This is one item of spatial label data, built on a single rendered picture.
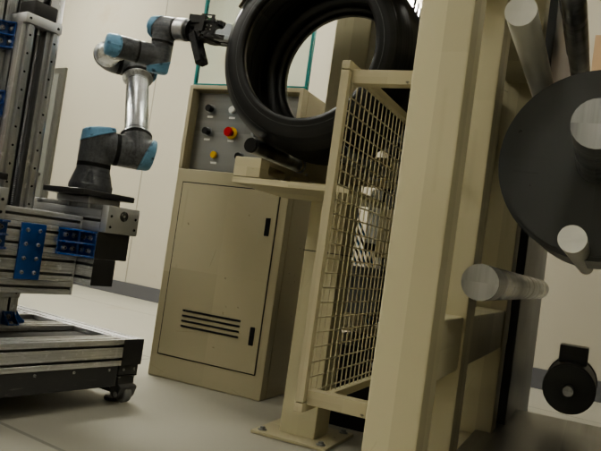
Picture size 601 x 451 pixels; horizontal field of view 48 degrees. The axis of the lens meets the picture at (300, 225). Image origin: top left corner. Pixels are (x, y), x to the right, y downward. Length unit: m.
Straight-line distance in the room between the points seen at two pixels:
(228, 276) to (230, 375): 0.40
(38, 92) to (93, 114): 4.70
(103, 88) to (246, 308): 4.64
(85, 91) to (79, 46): 0.53
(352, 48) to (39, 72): 1.05
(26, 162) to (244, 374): 1.16
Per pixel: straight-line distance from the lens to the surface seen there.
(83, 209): 2.41
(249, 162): 2.00
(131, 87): 2.68
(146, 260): 6.27
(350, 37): 2.39
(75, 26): 7.75
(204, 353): 2.89
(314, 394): 1.36
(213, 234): 2.87
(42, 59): 2.48
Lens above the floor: 0.61
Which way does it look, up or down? 2 degrees up
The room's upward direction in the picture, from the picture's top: 8 degrees clockwise
